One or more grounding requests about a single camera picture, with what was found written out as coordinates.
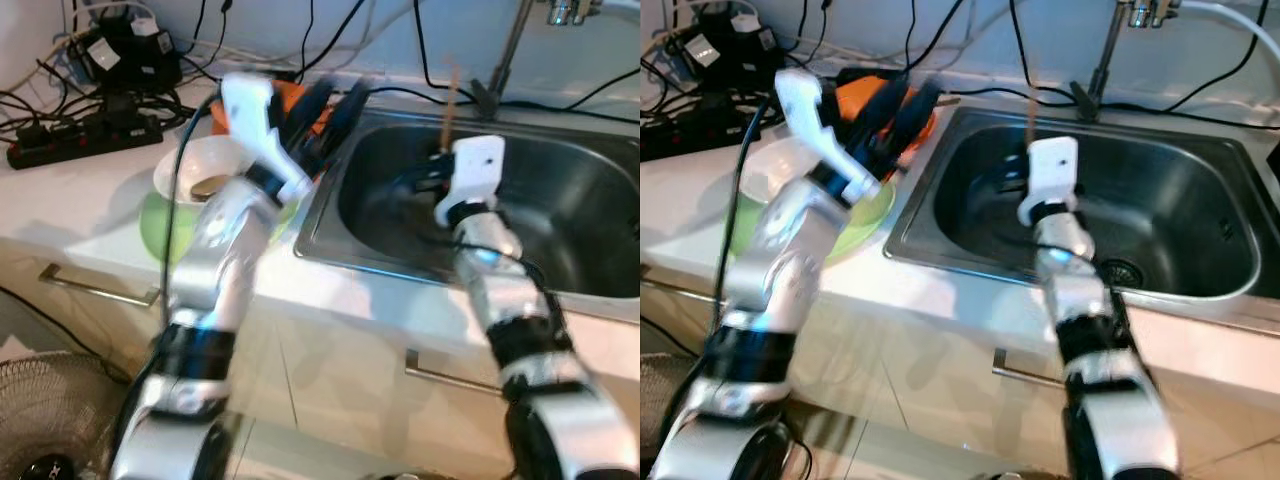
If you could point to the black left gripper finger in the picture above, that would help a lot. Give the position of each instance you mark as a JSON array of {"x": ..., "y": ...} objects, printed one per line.
[
  {"x": 920, "y": 118},
  {"x": 315, "y": 102},
  {"x": 888, "y": 104},
  {"x": 345, "y": 115}
]

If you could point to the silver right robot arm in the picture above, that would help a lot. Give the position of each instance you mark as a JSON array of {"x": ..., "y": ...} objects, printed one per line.
[
  {"x": 1080, "y": 300},
  {"x": 500, "y": 300}
]

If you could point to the steel kitchen faucet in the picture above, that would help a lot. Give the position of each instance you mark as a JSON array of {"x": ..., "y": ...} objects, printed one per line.
[
  {"x": 511, "y": 55},
  {"x": 1104, "y": 50}
]

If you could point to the black power adapter box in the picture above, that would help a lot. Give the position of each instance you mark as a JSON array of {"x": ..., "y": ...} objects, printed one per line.
[
  {"x": 730, "y": 55},
  {"x": 135, "y": 65}
]

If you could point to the black power strip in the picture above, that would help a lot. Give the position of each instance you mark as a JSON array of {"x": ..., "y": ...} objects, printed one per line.
[
  {"x": 80, "y": 140},
  {"x": 690, "y": 130}
]

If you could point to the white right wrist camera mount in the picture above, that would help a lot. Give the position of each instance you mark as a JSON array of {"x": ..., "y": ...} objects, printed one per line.
[
  {"x": 475, "y": 170},
  {"x": 1050, "y": 170}
]

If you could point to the stainless steel sink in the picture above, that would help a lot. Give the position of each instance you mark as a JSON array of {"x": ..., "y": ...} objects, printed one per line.
[
  {"x": 580, "y": 200},
  {"x": 1170, "y": 200}
]

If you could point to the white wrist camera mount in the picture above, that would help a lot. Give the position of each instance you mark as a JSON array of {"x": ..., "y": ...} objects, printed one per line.
[
  {"x": 255, "y": 125},
  {"x": 475, "y": 170},
  {"x": 815, "y": 120},
  {"x": 1050, "y": 170}
]

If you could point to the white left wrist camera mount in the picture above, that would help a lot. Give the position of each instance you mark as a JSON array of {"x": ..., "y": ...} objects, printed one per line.
[
  {"x": 255, "y": 125},
  {"x": 815, "y": 120}
]

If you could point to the orange plastic plate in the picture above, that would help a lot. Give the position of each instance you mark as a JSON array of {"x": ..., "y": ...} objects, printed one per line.
[
  {"x": 290, "y": 95},
  {"x": 860, "y": 95}
]

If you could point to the light green plate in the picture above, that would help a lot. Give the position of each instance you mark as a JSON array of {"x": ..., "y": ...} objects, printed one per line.
[
  {"x": 870, "y": 225},
  {"x": 160, "y": 235}
]

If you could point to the steel sink drain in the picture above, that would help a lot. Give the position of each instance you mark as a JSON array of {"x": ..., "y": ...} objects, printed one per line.
[{"x": 1125, "y": 272}]

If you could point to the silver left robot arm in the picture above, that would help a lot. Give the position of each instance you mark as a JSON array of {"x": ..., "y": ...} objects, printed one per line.
[
  {"x": 790, "y": 270},
  {"x": 225, "y": 260}
]

